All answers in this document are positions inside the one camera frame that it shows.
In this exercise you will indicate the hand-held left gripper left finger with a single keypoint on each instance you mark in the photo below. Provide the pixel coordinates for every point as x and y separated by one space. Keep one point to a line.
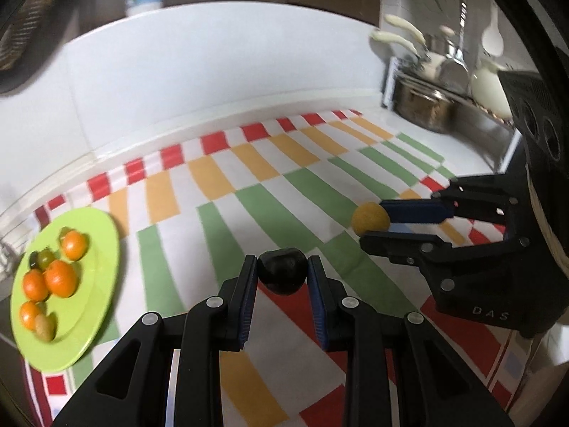
246 302

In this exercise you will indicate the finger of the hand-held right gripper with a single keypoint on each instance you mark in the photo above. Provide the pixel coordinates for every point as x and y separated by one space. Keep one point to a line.
400 244
413 211

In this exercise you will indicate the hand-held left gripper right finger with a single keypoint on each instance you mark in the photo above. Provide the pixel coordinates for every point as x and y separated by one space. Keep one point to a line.
318 311

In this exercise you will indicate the yellow round fruit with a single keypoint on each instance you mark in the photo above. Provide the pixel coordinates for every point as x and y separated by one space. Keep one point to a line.
369 218

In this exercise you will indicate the dark purple plum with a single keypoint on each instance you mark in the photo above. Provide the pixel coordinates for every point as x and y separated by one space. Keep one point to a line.
282 273

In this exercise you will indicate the green plate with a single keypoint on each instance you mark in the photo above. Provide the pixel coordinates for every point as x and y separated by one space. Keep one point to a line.
98 275

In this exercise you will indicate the large orange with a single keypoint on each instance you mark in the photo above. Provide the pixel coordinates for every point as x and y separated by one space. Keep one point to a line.
61 278

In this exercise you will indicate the steel pot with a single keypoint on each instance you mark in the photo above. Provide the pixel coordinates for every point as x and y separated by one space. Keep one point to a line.
422 106

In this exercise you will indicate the striped colourful tablecloth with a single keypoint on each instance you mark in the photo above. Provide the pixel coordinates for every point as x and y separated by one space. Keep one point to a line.
266 178

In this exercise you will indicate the steel pot lid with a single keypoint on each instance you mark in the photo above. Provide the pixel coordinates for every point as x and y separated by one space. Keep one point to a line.
453 75

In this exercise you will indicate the white ladle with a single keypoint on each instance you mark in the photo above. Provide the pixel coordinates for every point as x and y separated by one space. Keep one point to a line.
492 38

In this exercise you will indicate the brownish green kiwi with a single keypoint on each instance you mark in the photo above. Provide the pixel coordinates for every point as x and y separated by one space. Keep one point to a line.
45 328

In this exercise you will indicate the small green fruit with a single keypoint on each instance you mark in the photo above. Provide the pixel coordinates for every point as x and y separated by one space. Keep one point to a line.
33 260

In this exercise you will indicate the metal colander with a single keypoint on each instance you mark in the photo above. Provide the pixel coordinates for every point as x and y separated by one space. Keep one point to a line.
26 31

